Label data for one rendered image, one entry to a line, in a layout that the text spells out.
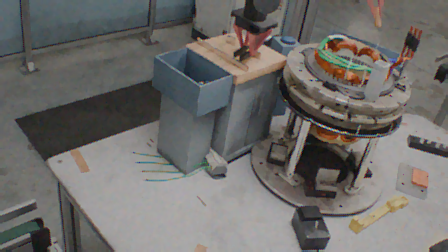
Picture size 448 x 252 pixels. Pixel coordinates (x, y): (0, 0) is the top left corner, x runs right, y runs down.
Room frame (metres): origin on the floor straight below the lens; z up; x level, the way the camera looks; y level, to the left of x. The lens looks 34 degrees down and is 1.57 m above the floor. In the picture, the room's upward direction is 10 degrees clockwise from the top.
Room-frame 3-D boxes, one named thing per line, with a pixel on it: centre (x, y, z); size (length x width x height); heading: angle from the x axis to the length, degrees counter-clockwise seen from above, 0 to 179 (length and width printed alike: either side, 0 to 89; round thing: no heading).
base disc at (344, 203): (1.02, -0.29, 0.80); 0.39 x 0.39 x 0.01
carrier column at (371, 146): (0.94, -0.38, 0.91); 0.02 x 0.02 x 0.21
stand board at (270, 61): (1.08, 0.00, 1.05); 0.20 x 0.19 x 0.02; 141
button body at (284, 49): (1.29, -0.15, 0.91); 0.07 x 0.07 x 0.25; 28
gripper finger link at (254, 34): (1.03, -0.03, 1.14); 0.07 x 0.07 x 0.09; 52
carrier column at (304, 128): (0.93, -0.20, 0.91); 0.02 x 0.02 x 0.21
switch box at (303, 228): (0.76, -0.25, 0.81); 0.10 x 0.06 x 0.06; 15
